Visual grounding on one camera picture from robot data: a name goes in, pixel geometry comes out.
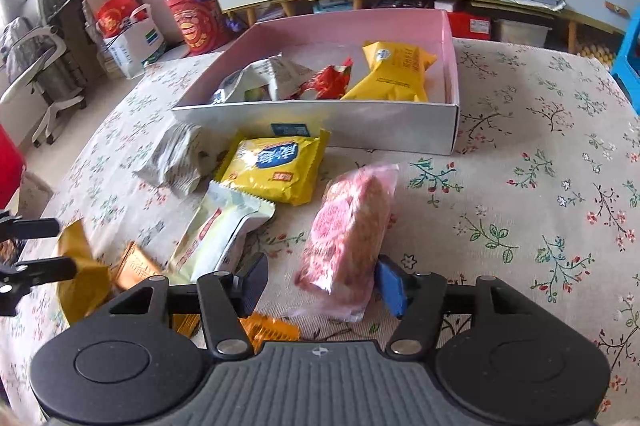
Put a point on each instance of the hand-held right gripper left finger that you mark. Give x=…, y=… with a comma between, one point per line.
x=252, y=281

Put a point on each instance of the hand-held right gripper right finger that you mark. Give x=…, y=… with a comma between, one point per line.
x=392, y=286

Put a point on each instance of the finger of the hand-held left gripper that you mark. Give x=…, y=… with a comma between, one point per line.
x=35, y=228
x=45, y=270

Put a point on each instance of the dark yellow snack packet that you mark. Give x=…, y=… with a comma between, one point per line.
x=82, y=286

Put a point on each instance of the orange wafer packet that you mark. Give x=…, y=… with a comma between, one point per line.
x=272, y=331

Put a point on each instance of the pale cream snack packet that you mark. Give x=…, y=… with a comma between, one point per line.
x=220, y=226

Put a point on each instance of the pink snack packet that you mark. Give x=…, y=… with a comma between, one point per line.
x=345, y=231

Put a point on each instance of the orange red snack packet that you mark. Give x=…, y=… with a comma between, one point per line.
x=137, y=268

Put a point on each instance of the yellow blue-label snack packet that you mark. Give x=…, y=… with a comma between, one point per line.
x=280, y=171

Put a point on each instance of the white text-printed snack packet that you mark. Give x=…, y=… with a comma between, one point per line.
x=172, y=161

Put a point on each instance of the pink cardboard box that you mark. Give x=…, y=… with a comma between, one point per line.
x=350, y=131

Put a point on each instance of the white green nut packet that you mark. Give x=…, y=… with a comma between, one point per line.
x=270, y=76

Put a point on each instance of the small red snack packet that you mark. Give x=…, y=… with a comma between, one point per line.
x=325, y=81

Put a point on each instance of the red chair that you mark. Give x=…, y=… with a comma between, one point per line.
x=9, y=161

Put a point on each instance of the floral tablecloth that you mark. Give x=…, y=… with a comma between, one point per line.
x=525, y=206

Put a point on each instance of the white office chair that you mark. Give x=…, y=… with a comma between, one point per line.
x=30, y=71

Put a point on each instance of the white shopping bag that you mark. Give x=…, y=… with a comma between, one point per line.
x=132, y=49

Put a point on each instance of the red gift bag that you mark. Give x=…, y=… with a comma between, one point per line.
x=115, y=16

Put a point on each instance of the red lantern bag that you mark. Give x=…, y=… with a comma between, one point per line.
x=195, y=26

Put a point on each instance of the red box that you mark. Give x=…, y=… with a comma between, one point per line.
x=470, y=26

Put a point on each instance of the white plastic storage box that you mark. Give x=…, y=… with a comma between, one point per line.
x=522, y=34

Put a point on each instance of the blue plastic stool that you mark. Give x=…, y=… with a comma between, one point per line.
x=627, y=61

